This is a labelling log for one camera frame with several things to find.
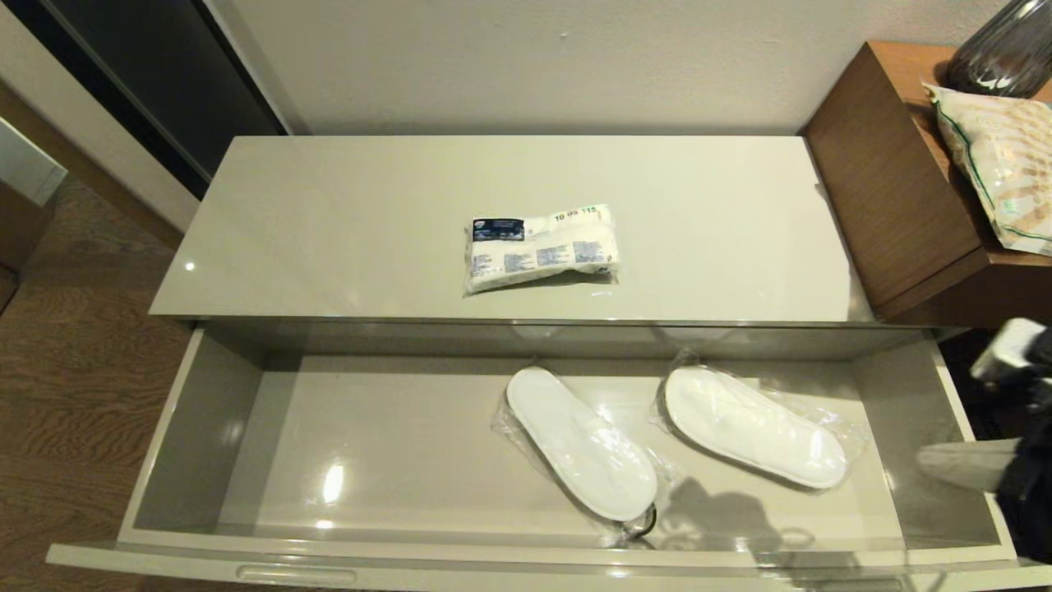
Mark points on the white tissue pack blue label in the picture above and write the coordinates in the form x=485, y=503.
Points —
x=542, y=247

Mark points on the green-trimmed snack bag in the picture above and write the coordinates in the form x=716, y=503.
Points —
x=1003, y=164

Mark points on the glossy white low cabinet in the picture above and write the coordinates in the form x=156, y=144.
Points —
x=329, y=230

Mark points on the brown wooden side table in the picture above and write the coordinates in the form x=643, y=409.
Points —
x=888, y=205

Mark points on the dark glass door panel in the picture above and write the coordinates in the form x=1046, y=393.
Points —
x=164, y=74

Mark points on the glossy white wide drawer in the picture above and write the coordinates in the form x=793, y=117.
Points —
x=411, y=444

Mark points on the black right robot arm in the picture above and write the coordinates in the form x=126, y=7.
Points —
x=1031, y=493

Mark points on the white box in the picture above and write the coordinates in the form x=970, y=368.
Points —
x=20, y=164

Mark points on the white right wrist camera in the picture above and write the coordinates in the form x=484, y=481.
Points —
x=1007, y=349

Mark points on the dark ribbed glass vase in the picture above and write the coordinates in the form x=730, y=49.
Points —
x=998, y=57

